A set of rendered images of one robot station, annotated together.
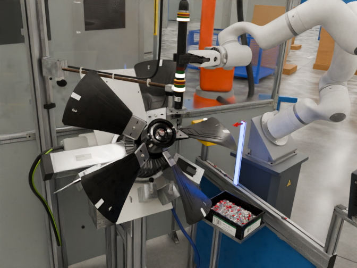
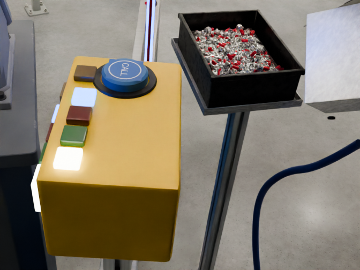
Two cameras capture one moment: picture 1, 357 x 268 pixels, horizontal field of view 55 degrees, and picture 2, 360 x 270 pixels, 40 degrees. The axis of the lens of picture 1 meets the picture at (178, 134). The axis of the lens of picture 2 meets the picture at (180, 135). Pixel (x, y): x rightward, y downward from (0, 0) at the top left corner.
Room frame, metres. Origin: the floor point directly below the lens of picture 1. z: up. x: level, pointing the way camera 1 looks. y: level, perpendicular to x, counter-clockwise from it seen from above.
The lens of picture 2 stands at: (1.96, 0.03, 1.32)
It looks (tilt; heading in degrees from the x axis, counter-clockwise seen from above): 41 degrees down; 207
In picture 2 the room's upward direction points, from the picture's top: 7 degrees clockwise
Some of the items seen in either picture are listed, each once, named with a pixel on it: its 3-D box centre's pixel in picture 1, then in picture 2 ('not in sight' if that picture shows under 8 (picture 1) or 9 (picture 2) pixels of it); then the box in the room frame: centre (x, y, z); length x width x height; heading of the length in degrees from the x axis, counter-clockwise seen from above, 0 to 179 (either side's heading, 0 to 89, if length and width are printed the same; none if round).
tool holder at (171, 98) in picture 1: (176, 98); not in sight; (1.28, 0.02, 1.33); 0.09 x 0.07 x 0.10; 66
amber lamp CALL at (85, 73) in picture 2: not in sight; (85, 73); (1.69, -0.20, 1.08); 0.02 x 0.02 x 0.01; 31
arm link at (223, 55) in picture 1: (218, 57); not in sight; (1.36, -0.14, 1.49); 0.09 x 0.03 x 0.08; 31
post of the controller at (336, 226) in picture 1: (334, 229); not in sight; (1.01, -0.58, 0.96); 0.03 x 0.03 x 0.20; 31
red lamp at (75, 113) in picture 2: not in sight; (79, 115); (1.74, -0.17, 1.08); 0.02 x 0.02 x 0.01; 31
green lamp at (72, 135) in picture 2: not in sight; (74, 135); (1.76, -0.16, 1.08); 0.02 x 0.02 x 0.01; 31
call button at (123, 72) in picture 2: not in sight; (125, 76); (1.68, -0.17, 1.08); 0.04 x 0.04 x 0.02
